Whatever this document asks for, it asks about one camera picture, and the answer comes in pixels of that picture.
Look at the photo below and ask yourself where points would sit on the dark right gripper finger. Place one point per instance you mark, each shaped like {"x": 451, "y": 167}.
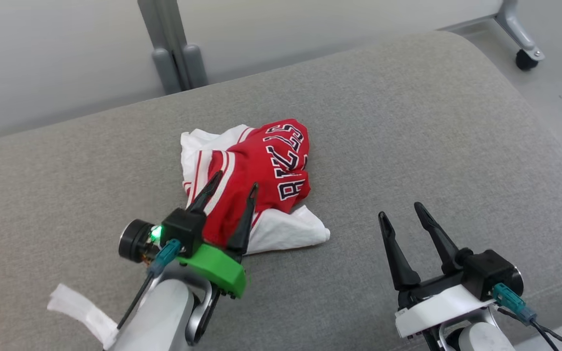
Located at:
{"x": 400, "y": 265}
{"x": 442, "y": 246}

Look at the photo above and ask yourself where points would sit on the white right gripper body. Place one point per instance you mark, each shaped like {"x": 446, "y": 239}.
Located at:
{"x": 437, "y": 309}

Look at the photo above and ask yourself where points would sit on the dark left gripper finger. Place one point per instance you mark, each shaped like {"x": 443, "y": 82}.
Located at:
{"x": 205, "y": 197}
{"x": 243, "y": 229}

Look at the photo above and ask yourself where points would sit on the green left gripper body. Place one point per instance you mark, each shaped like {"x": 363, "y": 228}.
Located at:
{"x": 217, "y": 268}

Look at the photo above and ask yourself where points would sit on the red Bulls basketball jersey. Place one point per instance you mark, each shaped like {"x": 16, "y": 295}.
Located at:
{"x": 261, "y": 161}

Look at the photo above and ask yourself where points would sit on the grey partition leg with caster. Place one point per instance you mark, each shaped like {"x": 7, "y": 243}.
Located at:
{"x": 515, "y": 24}

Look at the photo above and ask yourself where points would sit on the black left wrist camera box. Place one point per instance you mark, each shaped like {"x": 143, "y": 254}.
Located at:
{"x": 186, "y": 229}

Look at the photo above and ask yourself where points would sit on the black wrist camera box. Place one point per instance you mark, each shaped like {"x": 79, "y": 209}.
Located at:
{"x": 486, "y": 273}
{"x": 186, "y": 229}

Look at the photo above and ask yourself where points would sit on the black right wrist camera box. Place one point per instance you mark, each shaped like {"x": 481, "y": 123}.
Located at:
{"x": 486, "y": 273}

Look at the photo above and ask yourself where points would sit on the grey partition post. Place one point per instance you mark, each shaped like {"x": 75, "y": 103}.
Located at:
{"x": 171, "y": 44}

